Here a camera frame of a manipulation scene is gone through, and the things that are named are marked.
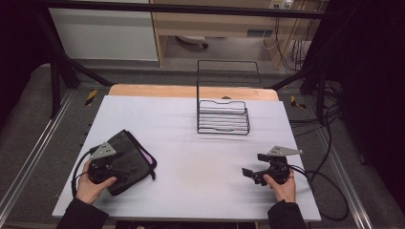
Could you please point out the white power strip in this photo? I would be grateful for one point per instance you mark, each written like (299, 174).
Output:
(281, 4)

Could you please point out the black curtain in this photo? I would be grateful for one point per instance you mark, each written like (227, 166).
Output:
(372, 79)
(19, 41)

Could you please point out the white cabinet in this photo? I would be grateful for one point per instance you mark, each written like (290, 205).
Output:
(105, 35)

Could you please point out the wooden desk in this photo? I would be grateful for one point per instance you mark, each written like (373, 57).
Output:
(216, 27)

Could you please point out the aluminium floor rail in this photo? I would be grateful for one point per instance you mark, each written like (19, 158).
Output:
(35, 149)
(347, 178)

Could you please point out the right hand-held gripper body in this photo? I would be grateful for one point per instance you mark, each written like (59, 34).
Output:
(280, 165)

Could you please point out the person's left hand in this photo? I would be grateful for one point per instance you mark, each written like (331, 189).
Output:
(87, 191)

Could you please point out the office chair base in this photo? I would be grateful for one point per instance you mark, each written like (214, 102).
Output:
(192, 40)

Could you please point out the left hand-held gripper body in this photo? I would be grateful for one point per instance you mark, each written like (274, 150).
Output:
(102, 165)

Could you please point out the dark grey pouch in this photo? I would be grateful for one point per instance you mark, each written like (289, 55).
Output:
(135, 152)

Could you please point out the black metal frame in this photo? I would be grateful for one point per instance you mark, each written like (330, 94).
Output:
(191, 8)

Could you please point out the person's right hand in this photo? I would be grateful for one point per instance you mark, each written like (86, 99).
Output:
(284, 189)

